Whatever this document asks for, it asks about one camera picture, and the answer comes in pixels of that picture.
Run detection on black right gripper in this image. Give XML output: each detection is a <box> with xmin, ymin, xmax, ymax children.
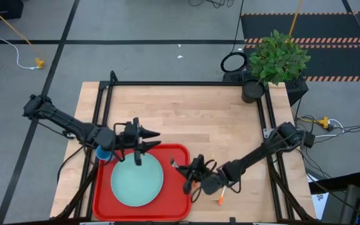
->
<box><xmin>177</xmin><ymin>154</ymin><xmax>228</xmax><ymax>196</ymax></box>

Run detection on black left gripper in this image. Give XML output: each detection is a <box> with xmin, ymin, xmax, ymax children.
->
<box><xmin>113</xmin><ymin>117</ymin><xmax>163</xmax><ymax>167</ymax></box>

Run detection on orange-handled metal spoon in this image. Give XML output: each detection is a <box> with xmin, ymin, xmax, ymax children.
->
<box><xmin>217</xmin><ymin>186</ymin><xmax>227</xmax><ymax>206</ymax></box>

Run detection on teal ceramic plate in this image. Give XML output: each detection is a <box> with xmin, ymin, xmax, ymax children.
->
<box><xmin>110</xmin><ymin>151</ymin><xmax>165</xmax><ymax>208</ymax></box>

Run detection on red plastic tray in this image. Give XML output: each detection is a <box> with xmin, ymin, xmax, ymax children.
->
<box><xmin>92</xmin><ymin>143</ymin><xmax>193</xmax><ymax>222</ymax></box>

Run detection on blue plastic cup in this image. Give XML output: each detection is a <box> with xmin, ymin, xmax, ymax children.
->
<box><xmin>95</xmin><ymin>144</ymin><xmax>116</xmax><ymax>163</ymax></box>

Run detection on black plant pot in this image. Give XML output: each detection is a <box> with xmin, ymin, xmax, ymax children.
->
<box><xmin>241</xmin><ymin>79</ymin><xmax>266</xmax><ymax>104</ymax></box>

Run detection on small black adapter box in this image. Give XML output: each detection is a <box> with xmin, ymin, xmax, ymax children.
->
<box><xmin>302</xmin><ymin>131</ymin><xmax>316</xmax><ymax>149</ymax></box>

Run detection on white paper sheet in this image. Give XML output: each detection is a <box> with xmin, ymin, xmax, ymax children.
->
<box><xmin>310</xmin><ymin>191</ymin><xmax>330</xmax><ymax>217</ymax></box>

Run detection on green leafy plant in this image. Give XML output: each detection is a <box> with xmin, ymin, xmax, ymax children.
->
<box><xmin>247</xmin><ymin>29</ymin><xmax>311</xmax><ymax>87</ymax></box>

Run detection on yellow power plug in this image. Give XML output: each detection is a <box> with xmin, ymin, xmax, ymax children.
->
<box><xmin>317</xmin><ymin>116</ymin><xmax>331</xmax><ymax>129</ymax></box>

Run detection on black hazard-striped floor mat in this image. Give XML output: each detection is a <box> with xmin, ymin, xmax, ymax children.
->
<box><xmin>240</xmin><ymin>11</ymin><xmax>360</xmax><ymax>83</ymax></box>

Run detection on black metal table frame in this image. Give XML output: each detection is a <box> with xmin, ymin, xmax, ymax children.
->
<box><xmin>50</xmin><ymin>70</ymin><xmax>318</xmax><ymax>225</ymax></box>

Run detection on coiled black cable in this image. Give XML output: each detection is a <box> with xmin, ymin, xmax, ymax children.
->
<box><xmin>219</xmin><ymin>0</ymin><xmax>249</xmax><ymax>74</ymax></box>

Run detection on tangled black cables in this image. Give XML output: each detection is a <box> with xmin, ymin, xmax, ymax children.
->
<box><xmin>187</xmin><ymin>0</ymin><xmax>234</xmax><ymax>9</ymax></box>

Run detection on white floor cable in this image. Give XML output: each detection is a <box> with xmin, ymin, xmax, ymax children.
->
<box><xmin>0</xmin><ymin>0</ymin><xmax>40</xmax><ymax>70</ymax></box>

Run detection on long yellow floor cable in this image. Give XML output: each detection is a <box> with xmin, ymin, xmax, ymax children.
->
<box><xmin>0</xmin><ymin>0</ymin><xmax>46</xmax><ymax>69</ymax></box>

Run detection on yellow cable by mat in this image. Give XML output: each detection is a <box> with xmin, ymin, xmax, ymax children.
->
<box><xmin>288</xmin><ymin>0</ymin><xmax>303</xmax><ymax>37</ymax></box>

